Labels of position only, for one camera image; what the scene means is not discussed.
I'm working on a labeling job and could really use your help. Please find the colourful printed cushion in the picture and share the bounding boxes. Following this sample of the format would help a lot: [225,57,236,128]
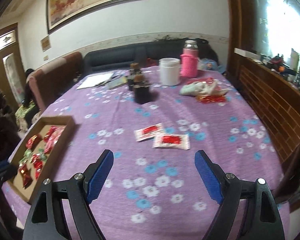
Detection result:
[199,58,227,73]

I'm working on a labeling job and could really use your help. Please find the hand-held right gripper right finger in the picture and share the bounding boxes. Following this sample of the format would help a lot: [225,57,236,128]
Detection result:
[194,150,285,240]

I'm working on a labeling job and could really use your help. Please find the red-brown armchair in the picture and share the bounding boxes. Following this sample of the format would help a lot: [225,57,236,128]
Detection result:
[30,52,83,112]

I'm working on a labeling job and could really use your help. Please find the shiny red wrappers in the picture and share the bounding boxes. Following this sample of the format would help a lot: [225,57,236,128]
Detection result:
[195,94,228,103]

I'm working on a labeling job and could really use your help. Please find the pile of mixed snacks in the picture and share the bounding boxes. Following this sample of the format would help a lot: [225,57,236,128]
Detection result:
[18,126,67,188]

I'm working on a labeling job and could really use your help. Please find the white plastic jar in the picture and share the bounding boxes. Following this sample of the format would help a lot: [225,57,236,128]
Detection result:
[159,58,182,86]

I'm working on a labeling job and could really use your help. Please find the grey notebook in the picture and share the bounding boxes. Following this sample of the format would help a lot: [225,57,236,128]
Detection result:
[106,76,129,90]

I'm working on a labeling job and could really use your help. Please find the black pot with brown top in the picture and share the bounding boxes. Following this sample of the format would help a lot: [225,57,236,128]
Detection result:
[128,62,143,92]
[133,74,152,105]

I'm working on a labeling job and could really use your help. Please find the bottle with pink knitted sleeve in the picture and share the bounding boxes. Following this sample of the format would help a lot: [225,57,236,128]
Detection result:
[180,39,200,78]

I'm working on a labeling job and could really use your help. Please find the wooden pillar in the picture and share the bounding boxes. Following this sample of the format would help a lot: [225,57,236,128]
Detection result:
[226,0,253,75]

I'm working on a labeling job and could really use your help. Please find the dark sofa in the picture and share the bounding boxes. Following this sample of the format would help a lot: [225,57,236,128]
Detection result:
[83,39,215,77]

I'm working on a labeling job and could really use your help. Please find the cardboard box tray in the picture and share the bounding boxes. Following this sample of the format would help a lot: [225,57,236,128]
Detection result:
[8,115,75,204]

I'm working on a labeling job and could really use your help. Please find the purple floral tablecloth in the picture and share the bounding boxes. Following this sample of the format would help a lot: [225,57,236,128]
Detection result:
[1,65,290,240]

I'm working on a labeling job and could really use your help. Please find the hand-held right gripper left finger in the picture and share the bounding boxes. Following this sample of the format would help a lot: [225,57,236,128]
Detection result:
[22,149,115,240]

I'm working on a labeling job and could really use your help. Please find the white red-label snack packet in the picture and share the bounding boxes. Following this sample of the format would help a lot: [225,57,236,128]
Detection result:
[152,133,191,150]
[134,122,164,142]

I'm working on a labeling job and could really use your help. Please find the framed horse painting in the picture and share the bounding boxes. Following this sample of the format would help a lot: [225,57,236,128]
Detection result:
[45,0,147,35]

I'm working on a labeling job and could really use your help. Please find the dark small clutter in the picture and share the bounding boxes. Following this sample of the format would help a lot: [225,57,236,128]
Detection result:
[260,47,300,90]

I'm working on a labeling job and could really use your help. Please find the bright window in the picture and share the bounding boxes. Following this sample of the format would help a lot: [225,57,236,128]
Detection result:
[252,0,300,63]

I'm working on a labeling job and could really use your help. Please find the white crumpled cloth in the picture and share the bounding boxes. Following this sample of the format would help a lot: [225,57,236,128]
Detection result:
[179,79,228,97]

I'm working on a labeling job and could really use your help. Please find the white paper sheet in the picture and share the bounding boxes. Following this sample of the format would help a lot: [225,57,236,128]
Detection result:
[76,72,115,90]

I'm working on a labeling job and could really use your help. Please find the yellow wall plaque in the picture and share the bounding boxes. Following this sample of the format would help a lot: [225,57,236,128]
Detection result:
[41,36,52,53]

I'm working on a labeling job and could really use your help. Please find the wooden glass door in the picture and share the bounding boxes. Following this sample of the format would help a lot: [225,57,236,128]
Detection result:
[0,22,28,108]

